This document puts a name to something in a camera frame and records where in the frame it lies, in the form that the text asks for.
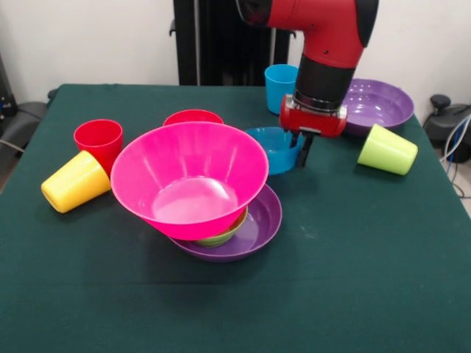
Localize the red bowl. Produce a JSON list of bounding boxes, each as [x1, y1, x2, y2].
[[163, 109, 224, 128]]

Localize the dark green table cloth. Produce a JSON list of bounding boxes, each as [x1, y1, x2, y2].
[[0, 83, 471, 353]]

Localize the blue cup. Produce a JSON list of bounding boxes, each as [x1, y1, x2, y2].
[[264, 64, 299, 115]]

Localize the large pink bowl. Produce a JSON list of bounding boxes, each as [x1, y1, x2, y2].
[[110, 121, 270, 242]]

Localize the red cup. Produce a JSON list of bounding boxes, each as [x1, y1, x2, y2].
[[73, 118, 124, 177]]

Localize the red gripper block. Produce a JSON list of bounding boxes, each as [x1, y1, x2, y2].
[[278, 94, 348, 168]]

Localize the tangled floor cables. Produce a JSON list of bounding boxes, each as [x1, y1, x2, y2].
[[439, 117, 471, 199]]

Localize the yellow cup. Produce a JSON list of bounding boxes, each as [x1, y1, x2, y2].
[[40, 149, 111, 214]]

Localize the purple bowl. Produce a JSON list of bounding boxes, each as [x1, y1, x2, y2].
[[341, 78, 415, 138], [168, 183, 283, 263]]

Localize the green ribbed bowl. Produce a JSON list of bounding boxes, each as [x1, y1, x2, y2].
[[194, 207, 249, 248]]

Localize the blue bowl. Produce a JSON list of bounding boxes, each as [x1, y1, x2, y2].
[[245, 126, 305, 177]]

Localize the green cup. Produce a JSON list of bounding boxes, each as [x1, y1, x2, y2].
[[356, 123, 419, 177]]

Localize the black office chair base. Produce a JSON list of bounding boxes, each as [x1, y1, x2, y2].
[[0, 88, 58, 151], [422, 94, 471, 163]]

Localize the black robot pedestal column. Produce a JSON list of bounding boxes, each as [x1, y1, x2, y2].
[[169, 0, 297, 88]]

